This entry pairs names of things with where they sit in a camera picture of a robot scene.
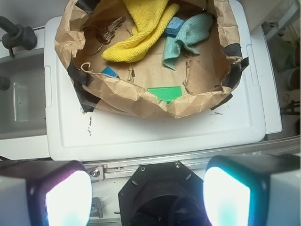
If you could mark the bunch of metal keys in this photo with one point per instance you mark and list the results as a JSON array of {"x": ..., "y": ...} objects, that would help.
[{"x": 97, "y": 36}]

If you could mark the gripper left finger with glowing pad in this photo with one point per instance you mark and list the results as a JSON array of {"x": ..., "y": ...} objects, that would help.
[{"x": 44, "y": 193}]

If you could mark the yellow microfiber cloth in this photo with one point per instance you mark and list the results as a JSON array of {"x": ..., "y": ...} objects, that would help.
[{"x": 151, "y": 18}]

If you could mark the teal microfiber cloth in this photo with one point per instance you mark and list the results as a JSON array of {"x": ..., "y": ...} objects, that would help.
[{"x": 193, "y": 30}]

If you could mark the blue sponge block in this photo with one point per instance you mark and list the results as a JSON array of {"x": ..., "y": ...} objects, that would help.
[{"x": 173, "y": 27}]

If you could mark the small blue flat block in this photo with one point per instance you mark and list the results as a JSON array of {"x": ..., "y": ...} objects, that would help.
[{"x": 109, "y": 72}]

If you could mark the aluminium extrusion rail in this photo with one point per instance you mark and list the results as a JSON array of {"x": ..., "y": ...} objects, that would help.
[{"x": 195, "y": 160}]

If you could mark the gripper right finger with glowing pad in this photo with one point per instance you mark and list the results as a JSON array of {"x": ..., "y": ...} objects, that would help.
[{"x": 253, "y": 190}]

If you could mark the clear plastic container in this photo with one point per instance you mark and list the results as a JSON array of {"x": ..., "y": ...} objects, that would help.
[{"x": 22, "y": 105}]

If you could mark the crumpled brown paper bag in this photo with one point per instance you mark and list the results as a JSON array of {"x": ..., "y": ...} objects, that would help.
[{"x": 207, "y": 79}]

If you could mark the black knob clamp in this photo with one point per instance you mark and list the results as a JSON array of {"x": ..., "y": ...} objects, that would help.
[{"x": 17, "y": 36}]

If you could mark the black octagonal mount plate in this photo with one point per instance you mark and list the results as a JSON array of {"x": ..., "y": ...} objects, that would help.
[{"x": 163, "y": 194}]

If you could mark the green flat plastic block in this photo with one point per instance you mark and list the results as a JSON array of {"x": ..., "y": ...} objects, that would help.
[{"x": 167, "y": 94}]

